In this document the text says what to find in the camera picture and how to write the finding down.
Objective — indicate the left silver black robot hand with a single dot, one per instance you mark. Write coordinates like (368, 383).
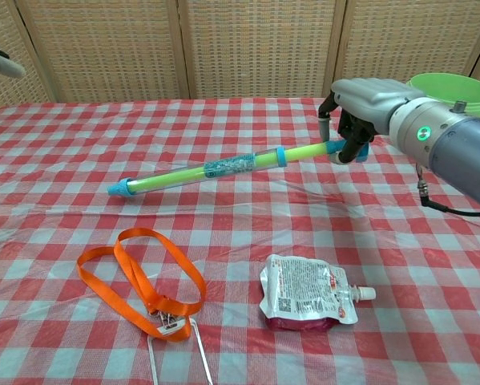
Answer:
(7, 66)

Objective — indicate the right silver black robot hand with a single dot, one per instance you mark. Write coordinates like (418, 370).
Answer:
(368, 96)

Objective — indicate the green and blue water pump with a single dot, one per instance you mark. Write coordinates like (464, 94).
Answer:
(175, 176)

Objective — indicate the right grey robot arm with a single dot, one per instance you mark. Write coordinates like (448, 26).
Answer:
(464, 152)

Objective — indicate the green plastic bucket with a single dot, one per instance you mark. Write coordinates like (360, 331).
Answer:
(444, 90)

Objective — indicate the woven bamboo folding screen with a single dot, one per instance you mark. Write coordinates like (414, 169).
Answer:
(255, 48)

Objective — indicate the red white checkered tablecloth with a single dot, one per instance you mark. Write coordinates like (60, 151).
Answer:
(239, 224)

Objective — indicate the white spouted drink pouch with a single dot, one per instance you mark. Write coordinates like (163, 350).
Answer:
(303, 288)

